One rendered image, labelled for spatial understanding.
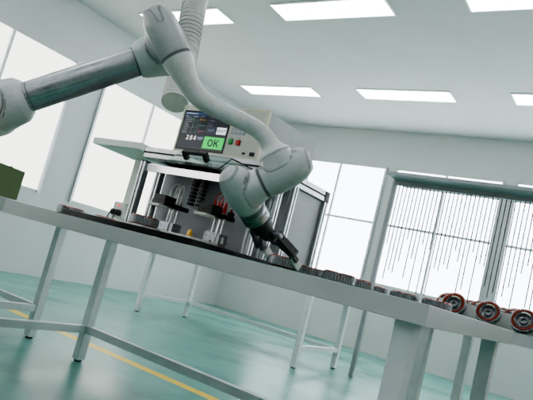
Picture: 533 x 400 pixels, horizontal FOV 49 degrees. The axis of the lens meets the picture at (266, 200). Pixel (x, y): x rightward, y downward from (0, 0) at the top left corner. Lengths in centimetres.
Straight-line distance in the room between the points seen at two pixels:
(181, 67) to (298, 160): 46
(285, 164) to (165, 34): 54
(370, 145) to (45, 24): 492
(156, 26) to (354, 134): 766
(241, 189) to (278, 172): 12
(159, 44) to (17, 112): 51
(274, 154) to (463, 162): 700
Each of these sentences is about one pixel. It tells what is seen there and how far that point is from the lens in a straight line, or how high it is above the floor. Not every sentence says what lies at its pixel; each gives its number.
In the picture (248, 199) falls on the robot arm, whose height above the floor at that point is 93.
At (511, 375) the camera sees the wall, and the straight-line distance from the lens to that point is 810.
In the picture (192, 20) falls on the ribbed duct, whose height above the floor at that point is 215.
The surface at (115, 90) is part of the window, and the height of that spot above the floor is 253.
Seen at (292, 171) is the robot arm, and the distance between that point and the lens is 173.
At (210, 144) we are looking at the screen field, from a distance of 232.
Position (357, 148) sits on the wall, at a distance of 928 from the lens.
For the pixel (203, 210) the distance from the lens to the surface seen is 214.
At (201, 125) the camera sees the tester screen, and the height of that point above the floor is 124.
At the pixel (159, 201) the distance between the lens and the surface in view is 230.
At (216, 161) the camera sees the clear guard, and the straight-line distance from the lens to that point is 194.
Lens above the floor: 72
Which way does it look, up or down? 7 degrees up
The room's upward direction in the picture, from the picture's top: 15 degrees clockwise
